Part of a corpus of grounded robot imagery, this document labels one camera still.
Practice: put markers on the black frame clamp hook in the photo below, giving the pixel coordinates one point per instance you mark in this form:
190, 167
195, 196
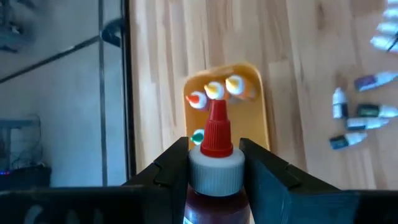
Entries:
112, 31

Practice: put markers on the large orange yellow-tipped bottle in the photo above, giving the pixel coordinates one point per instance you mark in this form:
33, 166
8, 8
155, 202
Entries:
236, 85

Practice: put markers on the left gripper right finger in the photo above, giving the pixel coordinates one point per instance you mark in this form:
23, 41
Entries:
295, 202

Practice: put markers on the large red-orange colouring bottle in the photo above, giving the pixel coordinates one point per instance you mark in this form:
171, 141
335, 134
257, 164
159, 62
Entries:
199, 101

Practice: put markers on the large green colouring bottle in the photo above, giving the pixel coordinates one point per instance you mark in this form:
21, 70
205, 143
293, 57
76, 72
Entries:
198, 137

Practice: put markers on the orange plastic bin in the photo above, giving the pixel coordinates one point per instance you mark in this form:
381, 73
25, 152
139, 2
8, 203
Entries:
245, 124

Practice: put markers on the large dark red colouring bottle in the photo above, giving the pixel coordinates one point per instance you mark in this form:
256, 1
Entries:
216, 174

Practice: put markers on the small green colouring bottle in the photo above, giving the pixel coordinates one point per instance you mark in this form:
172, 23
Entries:
368, 110

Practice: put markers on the small purple colouring bottle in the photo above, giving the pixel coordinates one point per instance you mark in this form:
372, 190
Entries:
365, 82

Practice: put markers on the dark equipment shelf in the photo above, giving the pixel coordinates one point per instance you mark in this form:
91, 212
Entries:
25, 179

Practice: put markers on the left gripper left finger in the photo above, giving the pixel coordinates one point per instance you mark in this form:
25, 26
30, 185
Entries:
140, 202

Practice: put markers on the large yellow colouring bottle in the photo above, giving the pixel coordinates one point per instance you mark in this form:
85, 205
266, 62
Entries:
214, 90

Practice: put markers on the black aluminium table frame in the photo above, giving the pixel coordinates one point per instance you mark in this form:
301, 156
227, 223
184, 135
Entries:
126, 93

